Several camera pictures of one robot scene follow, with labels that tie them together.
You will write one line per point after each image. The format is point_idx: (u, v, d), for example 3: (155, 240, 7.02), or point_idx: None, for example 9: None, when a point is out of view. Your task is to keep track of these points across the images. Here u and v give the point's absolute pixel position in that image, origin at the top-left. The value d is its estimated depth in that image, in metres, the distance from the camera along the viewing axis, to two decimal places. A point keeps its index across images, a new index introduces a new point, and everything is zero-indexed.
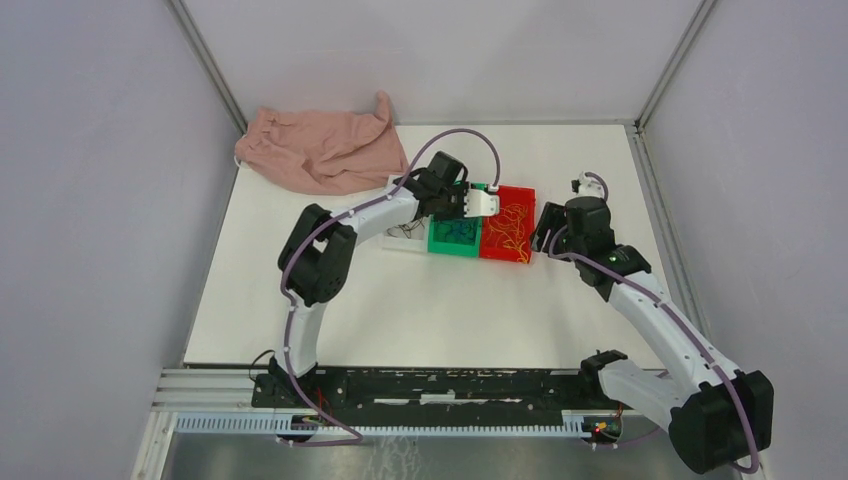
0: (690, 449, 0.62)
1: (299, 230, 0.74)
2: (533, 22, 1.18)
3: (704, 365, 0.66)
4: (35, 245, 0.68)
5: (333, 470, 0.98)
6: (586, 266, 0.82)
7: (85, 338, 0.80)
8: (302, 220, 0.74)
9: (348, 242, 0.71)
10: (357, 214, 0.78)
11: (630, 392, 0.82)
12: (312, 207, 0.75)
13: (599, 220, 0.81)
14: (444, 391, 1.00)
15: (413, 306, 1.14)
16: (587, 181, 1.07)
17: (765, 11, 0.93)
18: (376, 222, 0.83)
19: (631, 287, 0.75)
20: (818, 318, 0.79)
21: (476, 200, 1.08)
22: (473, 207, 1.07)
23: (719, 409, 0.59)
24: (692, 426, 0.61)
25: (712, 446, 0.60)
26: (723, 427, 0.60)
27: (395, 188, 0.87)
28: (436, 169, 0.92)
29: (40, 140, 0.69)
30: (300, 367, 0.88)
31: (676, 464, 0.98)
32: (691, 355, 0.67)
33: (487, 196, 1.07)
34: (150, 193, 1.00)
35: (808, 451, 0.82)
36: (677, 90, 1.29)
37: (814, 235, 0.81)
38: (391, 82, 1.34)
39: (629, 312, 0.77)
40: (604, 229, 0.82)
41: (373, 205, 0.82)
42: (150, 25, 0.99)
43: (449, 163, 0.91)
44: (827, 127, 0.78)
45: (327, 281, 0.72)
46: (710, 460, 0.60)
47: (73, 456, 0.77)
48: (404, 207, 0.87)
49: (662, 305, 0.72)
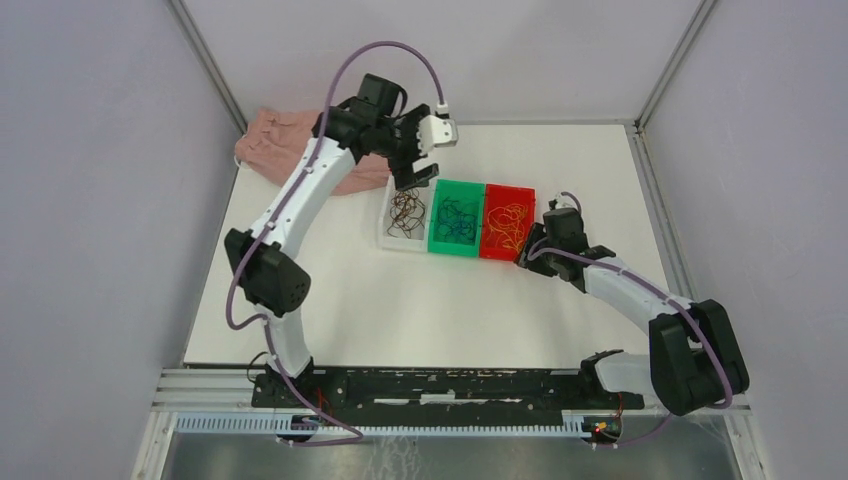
0: (669, 390, 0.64)
1: (232, 260, 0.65)
2: (533, 23, 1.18)
3: (661, 302, 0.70)
4: (34, 247, 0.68)
5: (333, 470, 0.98)
6: (563, 262, 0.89)
7: (87, 339, 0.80)
8: (229, 250, 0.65)
9: (283, 263, 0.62)
10: (278, 221, 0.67)
11: (628, 376, 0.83)
12: (233, 234, 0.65)
13: (569, 223, 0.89)
14: (444, 391, 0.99)
15: (411, 304, 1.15)
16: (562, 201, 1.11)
17: (765, 11, 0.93)
18: (311, 208, 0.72)
19: (598, 266, 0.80)
20: (818, 319, 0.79)
21: (427, 123, 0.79)
22: (424, 135, 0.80)
23: (678, 335, 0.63)
24: (663, 360, 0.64)
25: (684, 375, 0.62)
26: (690, 357, 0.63)
27: (317, 146, 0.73)
28: (368, 93, 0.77)
29: (41, 142, 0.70)
30: (293, 366, 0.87)
31: (676, 464, 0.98)
32: (651, 299, 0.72)
33: (438, 119, 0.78)
34: (149, 194, 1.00)
35: (809, 452, 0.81)
36: (677, 90, 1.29)
37: (814, 236, 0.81)
38: (391, 82, 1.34)
39: (603, 292, 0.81)
40: (576, 232, 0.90)
41: (294, 194, 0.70)
42: (149, 25, 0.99)
43: (380, 84, 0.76)
44: (826, 127, 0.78)
45: (288, 296, 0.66)
46: (690, 393, 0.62)
47: (73, 456, 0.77)
48: (334, 172, 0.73)
49: (624, 272, 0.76)
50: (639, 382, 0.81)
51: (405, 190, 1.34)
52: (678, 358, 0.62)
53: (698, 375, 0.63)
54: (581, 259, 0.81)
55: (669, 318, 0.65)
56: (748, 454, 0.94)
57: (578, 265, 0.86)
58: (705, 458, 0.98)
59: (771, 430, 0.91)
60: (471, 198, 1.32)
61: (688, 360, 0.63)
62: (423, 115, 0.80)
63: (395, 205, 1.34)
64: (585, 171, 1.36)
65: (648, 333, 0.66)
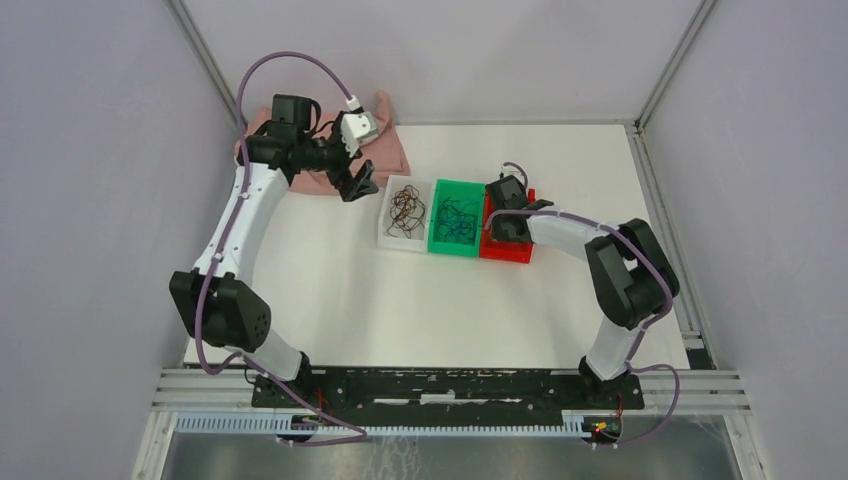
0: (613, 306, 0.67)
1: (184, 306, 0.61)
2: (533, 23, 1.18)
3: (593, 229, 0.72)
4: (33, 248, 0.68)
5: (333, 470, 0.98)
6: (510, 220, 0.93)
7: (86, 339, 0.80)
8: (178, 296, 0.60)
9: (242, 290, 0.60)
10: (225, 251, 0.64)
11: (609, 348, 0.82)
12: (174, 281, 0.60)
13: (510, 188, 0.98)
14: (444, 391, 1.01)
15: (409, 305, 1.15)
16: None
17: (765, 12, 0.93)
18: (256, 232, 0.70)
19: (538, 213, 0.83)
20: (818, 319, 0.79)
21: (346, 124, 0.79)
22: (349, 137, 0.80)
23: (609, 252, 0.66)
24: (601, 277, 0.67)
25: (622, 288, 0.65)
26: (624, 270, 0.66)
27: (245, 174, 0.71)
28: (283, 115, 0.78)
29: (39, 142, 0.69)
30: (286, 372, 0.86)
31: (677, 465, 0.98)
32: (585, 229, 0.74)
33: (353, 116, 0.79)
34: (148, 193, 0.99)
35: (810, 452, 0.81)
36: (677, 90, 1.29)
37: (814, 236, 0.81)
38: (390, 82, 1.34)
39: (550, 238, 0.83)
40: (517, 195, 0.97)
41: (236, 222, 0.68)
42: (149, 25, 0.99)
43: (292, 101, 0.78)
44: (827, 127, 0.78)
45: (252, 328, 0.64)
46: (630, 304, 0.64)
47: (72, 456, 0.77)
48: (271, 194, 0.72)
49: (560, 213, 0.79)
50: (616, 345, 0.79)
51: (405, 191, 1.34)
52: (613, 272, 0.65)
53: (637, 285, 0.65)
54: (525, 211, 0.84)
55: (602, 238, 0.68)
56: (748, 454, 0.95)
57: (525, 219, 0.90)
58: (706, 458, 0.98)
59: (772, 430, 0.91)
60: (471, 198, 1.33)
61: (623, 272, 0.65)
62: (341, 120, 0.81)
63: (395, 206, 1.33)
64: (584, 172, 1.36)
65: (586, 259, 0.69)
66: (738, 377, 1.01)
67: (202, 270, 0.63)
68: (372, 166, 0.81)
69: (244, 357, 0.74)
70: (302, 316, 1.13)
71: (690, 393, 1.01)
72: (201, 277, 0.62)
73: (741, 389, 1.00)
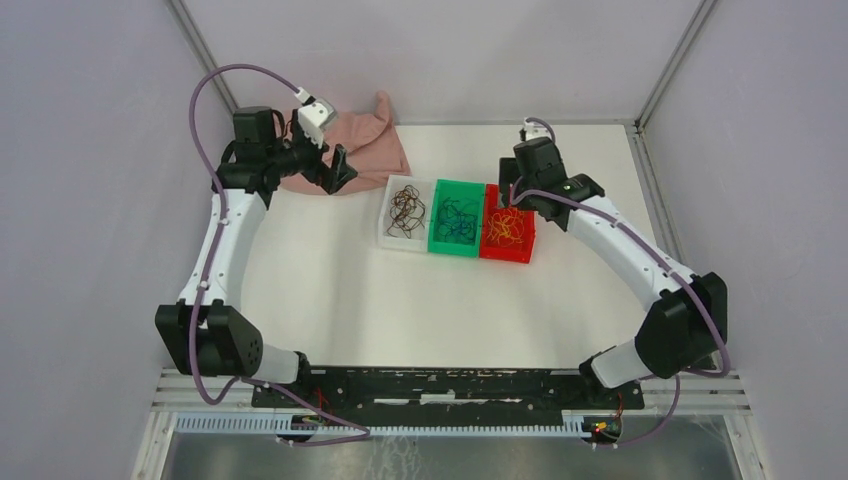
0: (658, 357, 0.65)
1: (172, 343, 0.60)
2: (533, 23, 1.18)
3: (663, 274, 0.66)
4: (34, 246, 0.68)
5: (333, 470, 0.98)
6: (542, 199, 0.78)
7: (87, 338, 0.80)
8: (166, 334, 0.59)
9: (233, 315, 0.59)
10: (212, 277, 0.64)
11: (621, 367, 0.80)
12: (160, 317, 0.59)
13: (548, 155, 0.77)
14: (444, 391, 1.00)
15: (408, 306, 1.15)
16: (533, 128, 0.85)
17: (765, 11, 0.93)
18: (240, 257, 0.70)
19: (589, 212, 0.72)
20: (819, 318, 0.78)
21: (303, 116, 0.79)
22: (311, 130, 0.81)
23: (680, 316, 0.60)
24: (661, 334, 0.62)
25: (678, 350, 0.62)
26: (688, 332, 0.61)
27: (222, 201, 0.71)
28: (246, 135, 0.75)
29: (40, 141, 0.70)
30: (286, 376, 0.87)
31: (677, 465, 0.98)
32: (649, 265, 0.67)
33: (309, 109, 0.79)
34: (148, 192, 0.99)
35: (811, 453, 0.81)
36: (677, 90, 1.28)
37: (814, 235, 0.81)
38: (390, 82, 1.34)
39: (586, 236, 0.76)
40: (555, 164, 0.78)
41: (218, 249, 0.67)
42: (149, 25, 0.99)
43: (254, 118, 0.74)
44: (827, 126, 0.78)
45: (245, 355, 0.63)
46: (676, 363, 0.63)
47: (72, 455, 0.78)
48: (250, 216, 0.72)
49: (619, 225, 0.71)
50: (632, 369, 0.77)
51: (405, 191, 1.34)
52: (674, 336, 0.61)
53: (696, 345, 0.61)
54: (570, 200, 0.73)
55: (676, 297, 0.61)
56: (748, 454, 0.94)
57: (561, 203, 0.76)
58: (706, 457, 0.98)
59: (773, 430, 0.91)
60: (471, 198, 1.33)
61: (685, 335, 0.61)
62: (297, 117, 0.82)
63: (395, 206, 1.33)
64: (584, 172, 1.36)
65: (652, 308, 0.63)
66: (738, 377, 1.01)
67: (189, 300, 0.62)
68: (344, 149, 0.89)
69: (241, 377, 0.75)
70: (302, 316, 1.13)
71: (690, 393, 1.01)
72: (188, 307, 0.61)
73: (742, 390, 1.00)
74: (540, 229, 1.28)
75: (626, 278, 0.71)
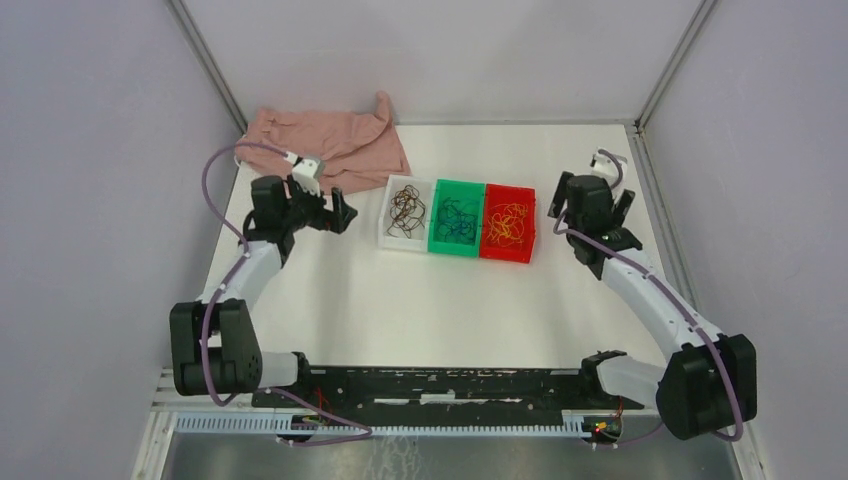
0: (675, 419, 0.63)
1: (180, 338, 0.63)
2: (533, 23, 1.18)
3: (688, 328, 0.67)
4: (33, 245, 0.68)
5: (333, 470, 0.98)
6: (583, 243, 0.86)
7: (88, 337, 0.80)
8: (175, 328, 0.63)
9: (243, 314, 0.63)
10: (229, 286, 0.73)
11: (629, 384, 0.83)
12: (176, 311, 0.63)
13: (598, 201, 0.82)
14: (444, 391, 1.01)
15: (409, 306, 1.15)
16: (601, 157, 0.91)
17: (766, 10, 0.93)
18: (255, 279, 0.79)
19: (623, 262, 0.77)
20: (818, 318, 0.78)
21: (298, 173, 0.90)
22: (307, 183, 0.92)
23: (697, 369, 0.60)
24: (677, 389, 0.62)
25: (695, 410, 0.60)
26: (705, 391, 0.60)
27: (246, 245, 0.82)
28: (264, 206, 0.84)
29: (39, 140, 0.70)
30: (286, 379, 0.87)
31: (676, 464, 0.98)
32: (676, 319, 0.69)
33: (305, 168, 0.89)
34: (148, 192, 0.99)
35: (810, 453, 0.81)
36: (677, 90, 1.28)
37: (813, 235, 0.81)
38: (390, 82, 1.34)
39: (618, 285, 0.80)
40: (603, 210, 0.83)
41: (238, 270, 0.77)
42: (148, 25, 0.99)
43: (269, 192, 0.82)
44: (827, 126, 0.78)
45: (246, 365, 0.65)
46: (693, 428, 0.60)
47: (73, 455, 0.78)
48: (270, 257, 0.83)
49: (650, 277, 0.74)
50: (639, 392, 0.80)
51: (405, 191, 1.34)
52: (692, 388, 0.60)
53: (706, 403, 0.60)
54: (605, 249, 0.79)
55: (694, 352, 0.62)
56: (747, 454, 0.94)
57: (598, 250, 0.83)
58: (705, 457, 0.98)
59: (772, 429, 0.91)
60: (471, 198, 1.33)
61: (700, 387, 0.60)
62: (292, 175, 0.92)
63: (395, 206, 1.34)
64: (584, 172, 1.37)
65: (669, 362, 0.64)
66: None
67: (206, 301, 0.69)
68: (339, 190, 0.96)
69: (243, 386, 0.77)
70: (302, 316, 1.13)
71: None
72: (202, 307, 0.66)
73: None
74: (540, 229, 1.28)
75: (651, 328, 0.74)
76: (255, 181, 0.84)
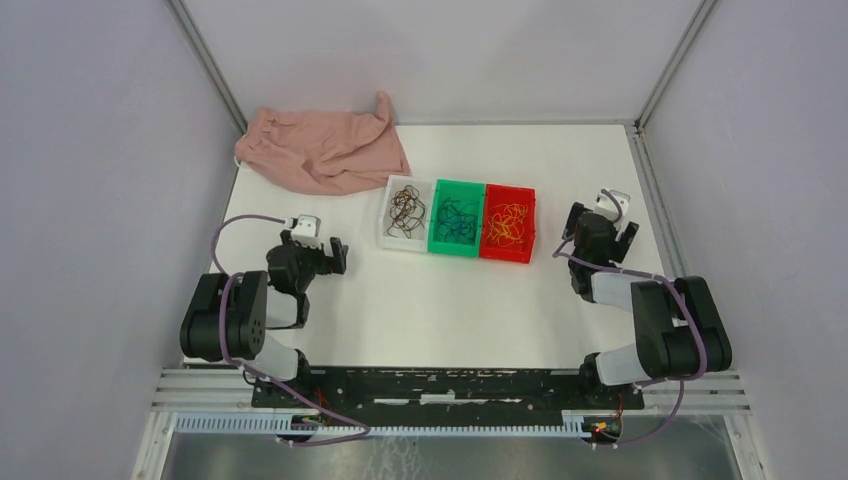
0: (653, 356, 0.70)
1: (202, 293, 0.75)
2: (534, 23, 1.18)
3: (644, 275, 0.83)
4: (31, 244, 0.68)
5: (333, 470, 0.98)
6: (577, 274, 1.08)
7: (86, 336, 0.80)
8: (200, 287, 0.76)
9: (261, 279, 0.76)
10: None
11: (623, 369, 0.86)
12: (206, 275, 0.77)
13: (598, 242, 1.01)
14: (444, 391, 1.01)
15: (410, 306, 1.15)
16: (604, 197, 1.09)
17: (766, 10, 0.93)
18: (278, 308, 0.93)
19: (602, 273, 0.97)
20: (819, 317, 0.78)
21: (298, 235, 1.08)
22: (306, 240, 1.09)
23: (655, 296, 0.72)
24: (645, 319, 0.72)
25: (663, 336, 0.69)
26: (667, 317, 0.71)
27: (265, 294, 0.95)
28: (281, 279, 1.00)
29: (37, 139, 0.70)
30: (286, 372, 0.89)
31: (677, 464, 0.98)
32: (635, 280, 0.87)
33: (303, 226, 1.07)
34: (147, 191, 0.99)
35: (811, 453, 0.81)
36: (677, 90, 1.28)
37: (814, 234, 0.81)
38: (391, 82, 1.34)
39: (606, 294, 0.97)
40: (601, 248, 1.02)
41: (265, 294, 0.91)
42: (148, 24, 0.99)
43: (283, 272, 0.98)
44: (827, 125, 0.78)
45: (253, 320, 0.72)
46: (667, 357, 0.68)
47: (71, 455, 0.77)
48: (288, 306, 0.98)
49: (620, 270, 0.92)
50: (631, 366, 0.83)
51: (405, 191, 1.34)
52: (659, 317, 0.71)
53: (680, 341, 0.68)
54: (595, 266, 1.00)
55: (653, 284, 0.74)
56: (748, 454, 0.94)
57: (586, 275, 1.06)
58: (706, 457, 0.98)
59: (772, 429, 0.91)
60: (471, 198, 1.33)
61: (669, 320, 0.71)
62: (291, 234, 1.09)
63: (395, 206, 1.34)
64: (584, 172, 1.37)
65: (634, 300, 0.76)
66: (738, 377, 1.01)
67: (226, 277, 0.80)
68: (337, 241, 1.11)
69: (243, 367, 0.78)
70: None
71: (690, 393, 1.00)
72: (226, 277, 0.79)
73: (742, 389, 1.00)
74: (540, 229, 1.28)
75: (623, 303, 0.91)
76: (271, 259, 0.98)
